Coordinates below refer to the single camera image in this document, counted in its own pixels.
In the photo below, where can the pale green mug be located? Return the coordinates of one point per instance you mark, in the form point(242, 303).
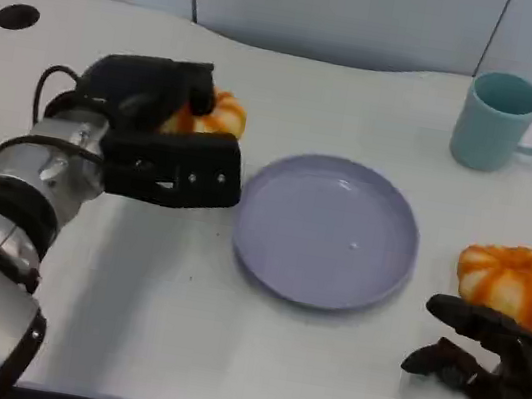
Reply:
point(486, 135)

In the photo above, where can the orange white toy bread roll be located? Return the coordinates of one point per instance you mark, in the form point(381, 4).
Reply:
point(511, 281)
point(224, 114)

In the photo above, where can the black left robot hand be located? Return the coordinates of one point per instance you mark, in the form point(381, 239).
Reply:
point(132, 82)

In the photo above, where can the lilac plate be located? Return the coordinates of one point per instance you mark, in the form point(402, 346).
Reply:
point(326, 234)

